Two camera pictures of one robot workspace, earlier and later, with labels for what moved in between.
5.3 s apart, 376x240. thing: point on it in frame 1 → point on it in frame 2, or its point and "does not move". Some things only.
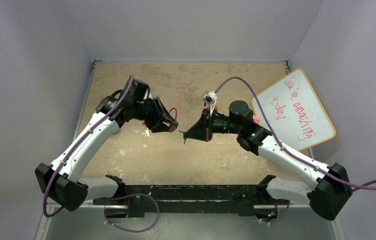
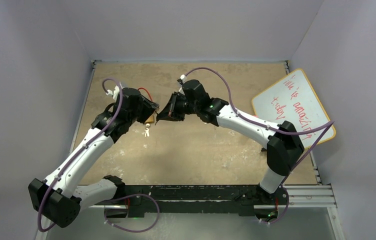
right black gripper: (201, 131) → (171, 113)
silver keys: (147, 131) does not move
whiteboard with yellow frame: (294, 112) does not move
